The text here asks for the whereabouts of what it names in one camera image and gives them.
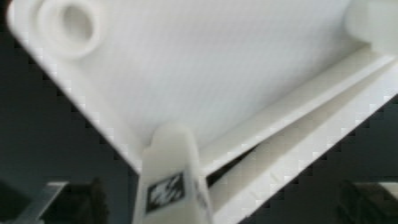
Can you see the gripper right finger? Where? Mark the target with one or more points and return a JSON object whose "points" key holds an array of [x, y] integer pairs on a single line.
{"points": [[366, 203]]}

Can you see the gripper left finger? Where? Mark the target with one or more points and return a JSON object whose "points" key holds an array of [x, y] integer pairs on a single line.
{"points": [[68, 204]]}

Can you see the white desk tabletop tray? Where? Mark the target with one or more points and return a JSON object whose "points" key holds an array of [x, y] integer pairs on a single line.
{"points": [[226, 64]]}

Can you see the white front fence bar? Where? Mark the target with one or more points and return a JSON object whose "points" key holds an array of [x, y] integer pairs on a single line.
{"points": [[290, 150]]}

